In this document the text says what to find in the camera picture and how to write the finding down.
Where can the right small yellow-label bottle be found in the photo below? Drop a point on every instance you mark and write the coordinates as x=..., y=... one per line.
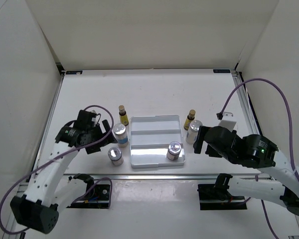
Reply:
x=189, y=119

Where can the tall silver-lid jar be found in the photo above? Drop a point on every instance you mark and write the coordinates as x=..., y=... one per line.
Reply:
x=120, y=134
x=192, y=132

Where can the aluminium front rail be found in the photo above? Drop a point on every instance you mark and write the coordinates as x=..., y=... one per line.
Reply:
x=211, y=178

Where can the aluminium rail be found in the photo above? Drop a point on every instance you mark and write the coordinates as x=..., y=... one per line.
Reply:
x=248, y=111
x=211, y=178

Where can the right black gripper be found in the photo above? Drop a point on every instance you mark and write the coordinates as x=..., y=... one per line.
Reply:
x=197, y=145

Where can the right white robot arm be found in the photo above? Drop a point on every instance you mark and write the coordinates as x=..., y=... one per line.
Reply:
x=256, y=152

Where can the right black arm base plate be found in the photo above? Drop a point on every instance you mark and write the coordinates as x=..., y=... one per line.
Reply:
x=210, y=199

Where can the right blue corner label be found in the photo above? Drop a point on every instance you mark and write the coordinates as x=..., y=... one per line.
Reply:
x=221, y=71

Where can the white tiered organizer tray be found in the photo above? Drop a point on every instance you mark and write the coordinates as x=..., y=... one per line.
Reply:
x=150, y=138

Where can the aluminium right rail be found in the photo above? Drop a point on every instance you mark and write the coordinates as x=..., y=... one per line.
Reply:
x=248, y=111

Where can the short white-lid spice jar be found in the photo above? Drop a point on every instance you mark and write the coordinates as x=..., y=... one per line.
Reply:
x=173, y=150
x=115, y=156

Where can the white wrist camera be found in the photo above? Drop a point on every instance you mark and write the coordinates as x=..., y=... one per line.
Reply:
x=227, y=120
x=96, y=117

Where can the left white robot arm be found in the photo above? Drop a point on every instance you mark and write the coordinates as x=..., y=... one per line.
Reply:
x=41, y=204

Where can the left blue corner label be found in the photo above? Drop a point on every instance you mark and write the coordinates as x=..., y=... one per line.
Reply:
x=73, y=72

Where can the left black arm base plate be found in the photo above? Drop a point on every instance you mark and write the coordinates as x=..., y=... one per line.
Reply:
x=100, y=197

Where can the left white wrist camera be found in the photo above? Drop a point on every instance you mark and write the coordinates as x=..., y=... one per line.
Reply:
x=96, y=117

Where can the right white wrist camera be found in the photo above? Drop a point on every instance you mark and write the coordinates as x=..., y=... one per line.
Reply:
x=227, y=120

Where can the small yellow-label bottle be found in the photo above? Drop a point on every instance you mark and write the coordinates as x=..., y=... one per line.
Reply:
x=123, y=116
x=189, y=119

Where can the blue corner label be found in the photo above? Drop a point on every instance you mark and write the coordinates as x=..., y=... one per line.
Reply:
x=73, y=72
x=221, y=71

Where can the left small yellow-label bottle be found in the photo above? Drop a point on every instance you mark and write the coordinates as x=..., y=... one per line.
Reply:
x=123, y=116

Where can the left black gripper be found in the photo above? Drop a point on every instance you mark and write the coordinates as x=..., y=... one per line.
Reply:
x=105, y=138

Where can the left tall silver-lid jar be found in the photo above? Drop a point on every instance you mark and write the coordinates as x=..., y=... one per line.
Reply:
x=120, y=134

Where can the right tall silver-lid jar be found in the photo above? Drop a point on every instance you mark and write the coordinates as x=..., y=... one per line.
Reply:
x=192, y=132

